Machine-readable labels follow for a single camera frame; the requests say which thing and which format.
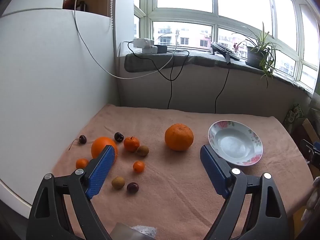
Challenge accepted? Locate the brown kiwi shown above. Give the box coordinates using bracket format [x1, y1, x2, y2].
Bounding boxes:
[136, 145, 150, 157]

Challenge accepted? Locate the potted spider plant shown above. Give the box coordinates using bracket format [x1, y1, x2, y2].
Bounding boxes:
[231, 22, 283, 88]

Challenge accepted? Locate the pale fluffy cloth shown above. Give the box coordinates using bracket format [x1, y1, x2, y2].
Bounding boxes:
[301, 177, 320, 220]

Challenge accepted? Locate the patterned green bag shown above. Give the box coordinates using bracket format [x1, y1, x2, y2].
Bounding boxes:
[285, 104, 304, 125]

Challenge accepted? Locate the black cable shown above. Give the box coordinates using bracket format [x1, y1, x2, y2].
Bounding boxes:
[128, 41, 190, 109]
[215, 62, 230, 114]

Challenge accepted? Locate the white partition board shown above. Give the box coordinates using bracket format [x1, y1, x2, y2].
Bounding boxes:
[0, 9, 120, 219]

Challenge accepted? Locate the white bead cord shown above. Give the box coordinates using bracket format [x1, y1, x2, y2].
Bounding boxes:
[109, 0, 115, 28]

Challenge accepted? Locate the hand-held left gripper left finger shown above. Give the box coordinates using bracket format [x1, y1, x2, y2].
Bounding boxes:
[26, 144, 119, 240]

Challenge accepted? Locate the white window frame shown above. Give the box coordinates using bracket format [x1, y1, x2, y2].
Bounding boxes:
[134, 0, 320, 93]

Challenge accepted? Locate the dark cherry with long stem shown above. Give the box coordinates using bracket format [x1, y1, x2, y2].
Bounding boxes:
[68, 135, 87, 151]

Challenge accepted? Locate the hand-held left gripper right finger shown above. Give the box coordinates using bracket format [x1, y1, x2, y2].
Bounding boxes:
[200, 144, 290, 240]

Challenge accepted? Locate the smooth round orange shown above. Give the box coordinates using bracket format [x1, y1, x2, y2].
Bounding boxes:
[91, 136, 118, 165]

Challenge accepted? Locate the floral rimmed white plate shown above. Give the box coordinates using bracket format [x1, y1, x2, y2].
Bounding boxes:
[208, 120, 263, 167]

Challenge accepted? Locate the pink towel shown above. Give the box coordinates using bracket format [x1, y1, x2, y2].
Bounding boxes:
[51, 104, 314, 240]

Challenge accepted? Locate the small kumquat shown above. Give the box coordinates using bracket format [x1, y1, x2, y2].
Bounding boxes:
[133, 161, 146, 173]

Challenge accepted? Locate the black ring light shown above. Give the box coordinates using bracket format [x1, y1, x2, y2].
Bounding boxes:
[210, 42, 241, 64]

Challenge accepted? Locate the white cable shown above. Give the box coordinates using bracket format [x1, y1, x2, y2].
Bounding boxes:
[74, 0, 180, 80]

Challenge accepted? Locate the clear plastic bag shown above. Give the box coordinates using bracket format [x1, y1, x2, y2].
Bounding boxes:
[111, 222, 158, 240]

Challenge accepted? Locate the grey windowsill cloth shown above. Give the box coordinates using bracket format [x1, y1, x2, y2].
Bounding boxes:
[124, 51, 315, 97]

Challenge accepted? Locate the orange mandarin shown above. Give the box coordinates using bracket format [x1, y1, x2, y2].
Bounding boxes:
[76, 158, 90, 170]

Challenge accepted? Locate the mandarin with green stem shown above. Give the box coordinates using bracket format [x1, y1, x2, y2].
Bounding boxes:
[123, 136, 140, 152]

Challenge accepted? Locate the large bumpy orange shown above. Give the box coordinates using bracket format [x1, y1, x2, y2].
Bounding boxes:
[164, 123, 194, 151]

